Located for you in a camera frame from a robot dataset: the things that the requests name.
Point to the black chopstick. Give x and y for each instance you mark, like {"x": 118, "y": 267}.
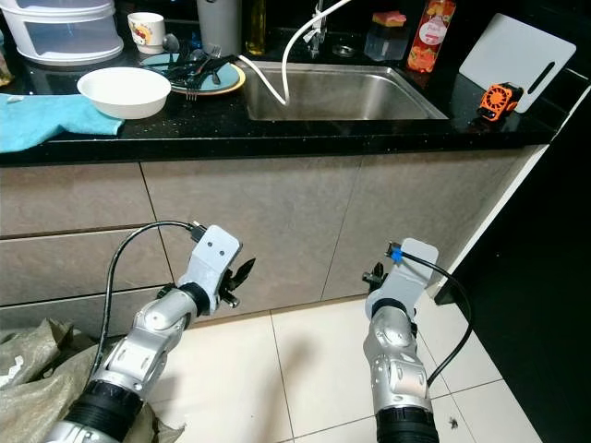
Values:
{"x": 208, "y": 67}
{"x": 220, "y": 76}
{"x": 189, "y": 69}

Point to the large metal spoon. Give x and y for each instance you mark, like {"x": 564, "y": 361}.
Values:
{"x": 171, "y": 43}

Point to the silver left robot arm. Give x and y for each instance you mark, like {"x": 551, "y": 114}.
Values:
{"x": 148, "y": 341}

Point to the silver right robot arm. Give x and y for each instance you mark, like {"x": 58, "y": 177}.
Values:
{"x": 397, "y": 369}

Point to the grey cabinet door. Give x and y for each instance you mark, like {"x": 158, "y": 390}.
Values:
{"x": 286, "y": 221}
{"x": 425, "y": 203}

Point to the black side cabinet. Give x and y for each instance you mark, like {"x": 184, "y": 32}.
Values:
{"x": 545, "y": 277}

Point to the grey cabinet drawer front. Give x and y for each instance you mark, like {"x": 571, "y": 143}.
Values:
{"x": 46, "y": 312}
{"x": 55, "y": 268}
{"x": 65, "y": 198}

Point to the stainless steel sink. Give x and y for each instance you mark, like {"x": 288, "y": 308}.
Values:
{"x": 360, "y": 97}

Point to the grey green woven sack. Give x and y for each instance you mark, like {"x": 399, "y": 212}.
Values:
{"x": 46, "y": 378}

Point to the metal fork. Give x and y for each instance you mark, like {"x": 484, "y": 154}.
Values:
{"x": 196, "y": 91}

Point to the yellow plate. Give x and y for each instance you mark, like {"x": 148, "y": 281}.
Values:
{"x": 234, "y": 88}

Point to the white bowl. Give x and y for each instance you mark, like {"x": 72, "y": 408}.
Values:
{"x": 125, "y": 92}

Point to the round metal countertop fitting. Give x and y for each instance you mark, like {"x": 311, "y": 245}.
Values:
{"x": 343, "y": 51}

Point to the clear plastic sponge holder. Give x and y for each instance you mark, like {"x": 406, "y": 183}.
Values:
{"x": 385, "y": 44}

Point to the chrome faucet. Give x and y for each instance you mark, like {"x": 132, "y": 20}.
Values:
{"x": 319, "y": 41}

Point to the teal plate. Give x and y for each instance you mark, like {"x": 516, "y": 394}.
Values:
{"x": 155, "y": 61}

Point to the peach soap bottle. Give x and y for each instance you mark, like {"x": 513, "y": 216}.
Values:
{"x": 429, "y": 37}

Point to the teal cloth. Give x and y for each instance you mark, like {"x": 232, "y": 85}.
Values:
{"x": 46, "y": 120}

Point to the red yellow sponge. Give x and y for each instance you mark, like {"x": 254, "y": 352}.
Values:
{"x": 389, "y": 18}

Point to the white cutting board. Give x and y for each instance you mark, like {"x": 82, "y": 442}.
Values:
{"x": 512, "y": 55}

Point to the grey water filter canister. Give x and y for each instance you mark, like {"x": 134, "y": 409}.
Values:
{"x": 220, "y": 29}

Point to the olive oil glass bottle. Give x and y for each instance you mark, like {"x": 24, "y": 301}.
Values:
{"x": 255, "y": 26}

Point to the white cartoon print mug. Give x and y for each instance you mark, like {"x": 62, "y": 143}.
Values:
{"x": 146, "y": 32}

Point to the white tiered plastic container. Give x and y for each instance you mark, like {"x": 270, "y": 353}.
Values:
{"x": 60, "y": 32}

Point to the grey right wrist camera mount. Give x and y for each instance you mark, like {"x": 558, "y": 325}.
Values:
{"x": 406, "y": 277}

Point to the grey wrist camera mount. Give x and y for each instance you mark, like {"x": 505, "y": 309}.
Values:
{"x": 406, "y": 277}
{"x": 214, "y": 254}

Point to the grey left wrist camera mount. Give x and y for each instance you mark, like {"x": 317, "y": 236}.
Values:
{"x": 214, "y": 254}

